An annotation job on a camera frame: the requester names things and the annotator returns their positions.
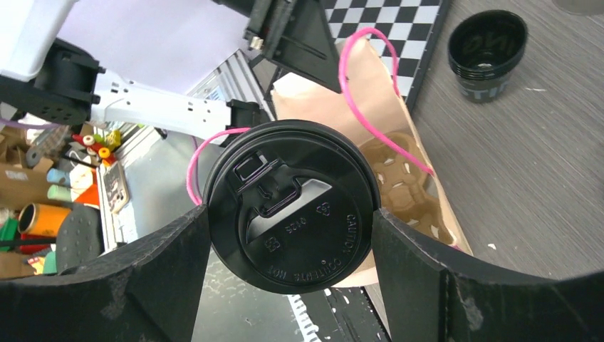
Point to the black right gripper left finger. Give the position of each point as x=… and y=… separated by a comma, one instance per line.
x=148, y=290

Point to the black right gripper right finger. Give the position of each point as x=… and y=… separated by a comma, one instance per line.
x=433, y=292

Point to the paper bag with pink handles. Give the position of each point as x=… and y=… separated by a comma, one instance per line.
x=371, y=112

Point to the black white chessboard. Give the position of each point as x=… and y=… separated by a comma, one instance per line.
x=412, y=27

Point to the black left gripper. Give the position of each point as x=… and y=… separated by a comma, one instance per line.
x=295, y=35

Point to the single brown cup carrier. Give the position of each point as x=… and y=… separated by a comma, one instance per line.
x=403, y=191

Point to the stack of black cups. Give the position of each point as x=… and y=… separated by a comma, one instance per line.
x=483, y=51

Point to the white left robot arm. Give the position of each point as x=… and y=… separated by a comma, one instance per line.
x=46, y=76

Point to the orange spool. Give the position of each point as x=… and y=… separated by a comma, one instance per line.
x=42, y=219

